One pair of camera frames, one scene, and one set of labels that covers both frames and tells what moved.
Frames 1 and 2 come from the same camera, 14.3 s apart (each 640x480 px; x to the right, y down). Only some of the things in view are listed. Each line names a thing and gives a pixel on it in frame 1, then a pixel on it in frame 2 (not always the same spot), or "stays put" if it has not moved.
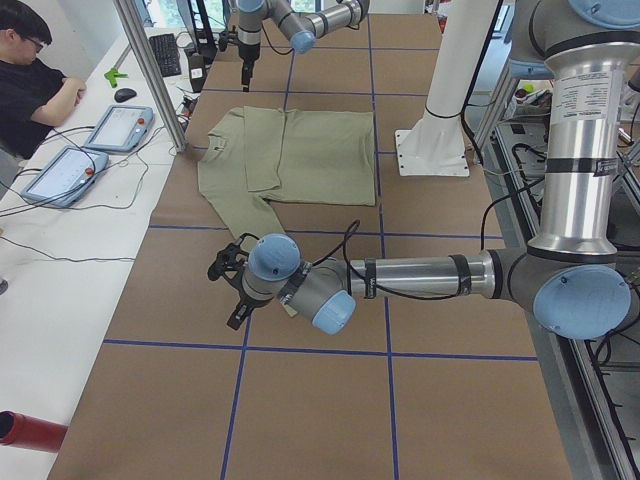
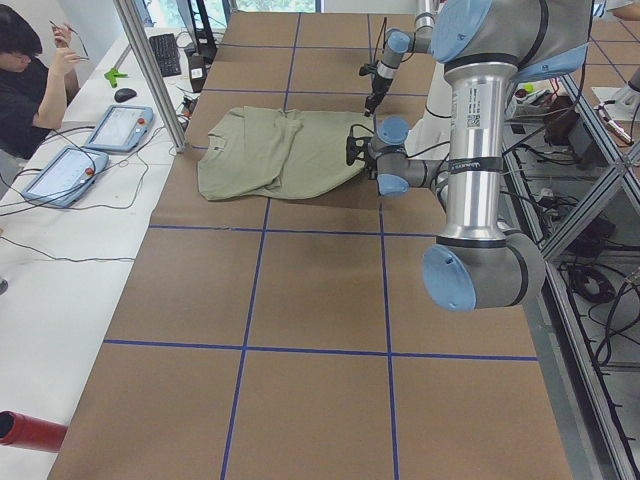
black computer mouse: (125, 94) stays put
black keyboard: (166, 53) stays put
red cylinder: (36, 434) stays put
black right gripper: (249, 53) to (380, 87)
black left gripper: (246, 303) to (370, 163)
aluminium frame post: (134, 19) stays put
